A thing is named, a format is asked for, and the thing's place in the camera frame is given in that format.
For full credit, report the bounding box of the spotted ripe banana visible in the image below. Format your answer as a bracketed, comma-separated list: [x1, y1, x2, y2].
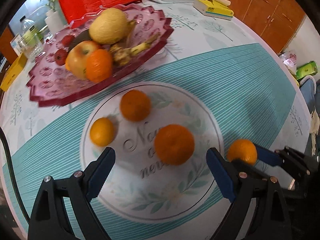
[108, 20, 160, 68]

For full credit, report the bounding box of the white printed round plate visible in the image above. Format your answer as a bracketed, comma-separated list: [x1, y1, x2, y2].
[80, 82, 224, 223]

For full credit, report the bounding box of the white squeeze bottle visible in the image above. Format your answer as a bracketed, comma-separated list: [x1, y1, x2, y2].
[44, 9, 65, 35]

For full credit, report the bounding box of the yellow pear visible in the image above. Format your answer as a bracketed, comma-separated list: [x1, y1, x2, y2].
[89, 8, 128, 45]

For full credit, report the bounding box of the clear plastic bottle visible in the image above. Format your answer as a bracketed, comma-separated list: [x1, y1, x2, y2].
[20, 16, 42, 45]

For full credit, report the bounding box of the large orange mandarin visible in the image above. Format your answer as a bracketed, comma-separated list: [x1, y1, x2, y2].
[86, 49, 113, 83]

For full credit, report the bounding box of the teal patterned tablecloth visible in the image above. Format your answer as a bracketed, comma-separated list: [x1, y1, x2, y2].
[1, 4, 311, 239]

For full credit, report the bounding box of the dark avocado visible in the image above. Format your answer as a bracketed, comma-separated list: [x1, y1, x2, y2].
[68, 29, 92, 51]

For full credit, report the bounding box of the small orange kumquat front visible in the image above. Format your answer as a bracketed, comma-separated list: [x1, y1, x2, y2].
[227, 139, 258, 166]

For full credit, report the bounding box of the clear drinking glass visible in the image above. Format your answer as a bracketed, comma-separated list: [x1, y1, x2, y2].
[18, 34, 43, 62]

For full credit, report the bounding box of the black cable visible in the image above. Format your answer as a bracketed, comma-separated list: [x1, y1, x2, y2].
[0, 127, 30, 223]

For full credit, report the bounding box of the pink glass fruit bowl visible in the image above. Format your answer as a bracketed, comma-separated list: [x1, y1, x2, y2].
[27, 4, 173, 107]

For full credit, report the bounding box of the small yellow-orange mandarin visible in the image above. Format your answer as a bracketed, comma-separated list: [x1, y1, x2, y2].
[89, 117, 116, 147]

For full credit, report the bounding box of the red apple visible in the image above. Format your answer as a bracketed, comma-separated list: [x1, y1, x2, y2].
[65, 41, 101, 80]

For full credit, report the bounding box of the small mandarin plate top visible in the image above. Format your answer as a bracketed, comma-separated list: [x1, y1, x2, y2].
[120, 89, 152, 122]

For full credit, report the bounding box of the yellow tissue pack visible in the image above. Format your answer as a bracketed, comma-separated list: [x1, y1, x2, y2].
[193, 0, 234, 21]

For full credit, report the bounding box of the wooden cabinet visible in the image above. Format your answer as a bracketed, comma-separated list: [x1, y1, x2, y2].
[228, 0, 305, 54]

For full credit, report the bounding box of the yellow cardboard box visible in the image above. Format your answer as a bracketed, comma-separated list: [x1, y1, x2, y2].
[1, 53, 28, 92]

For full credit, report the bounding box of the small white carton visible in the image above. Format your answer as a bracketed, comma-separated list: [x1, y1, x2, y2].
[10, 34, 22, 56]

